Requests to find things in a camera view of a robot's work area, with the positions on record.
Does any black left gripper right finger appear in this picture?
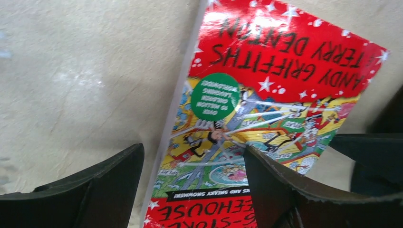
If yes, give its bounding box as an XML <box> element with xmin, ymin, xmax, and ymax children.
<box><xmin>243</xmin><ymin>146</ymin><xmax>403</xmax><ymax>228</ymax></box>

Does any red patterned notebook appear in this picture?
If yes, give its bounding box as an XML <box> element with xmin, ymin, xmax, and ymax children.
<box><xmin>143</xmin><ymin>0</ymin><xmax>389</xmax><ymax>228</ymax></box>

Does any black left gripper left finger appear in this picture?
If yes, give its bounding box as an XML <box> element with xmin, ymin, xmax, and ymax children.
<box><xmin>0</xmin><ymin>143</ymin><xmax>144</xmax><ymax>228</ymax></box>

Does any black fabric student bag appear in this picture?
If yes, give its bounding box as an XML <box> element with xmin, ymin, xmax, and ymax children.
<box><xmin>330</xmin><ymin>89</ymin><xmax>403</xmax><ymax>196</ymax></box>

